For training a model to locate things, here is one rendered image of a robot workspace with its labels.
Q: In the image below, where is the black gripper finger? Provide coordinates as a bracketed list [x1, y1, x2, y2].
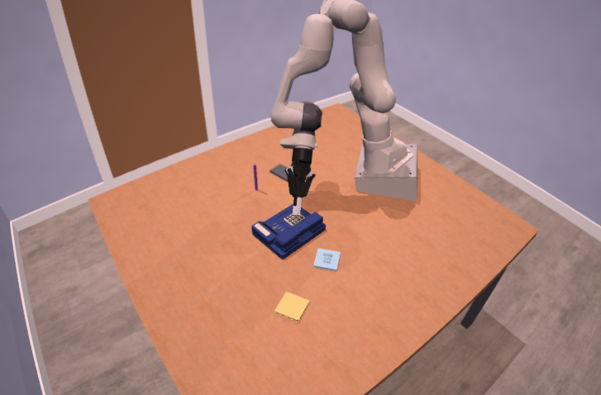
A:
[295, 168, 316, 216]
[285, 166, 303, 215]

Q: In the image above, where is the yellow sticky note pad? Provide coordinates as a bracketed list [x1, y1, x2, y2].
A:
[274, 292, 309, 322]

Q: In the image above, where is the dark navy phone handset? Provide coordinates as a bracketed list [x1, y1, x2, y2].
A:
[275, 212, 323, 249]

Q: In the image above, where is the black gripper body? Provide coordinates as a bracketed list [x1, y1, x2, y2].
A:
[291, 147, 312, 177]

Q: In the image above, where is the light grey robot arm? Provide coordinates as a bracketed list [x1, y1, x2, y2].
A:
[271, 0, 413, 174]

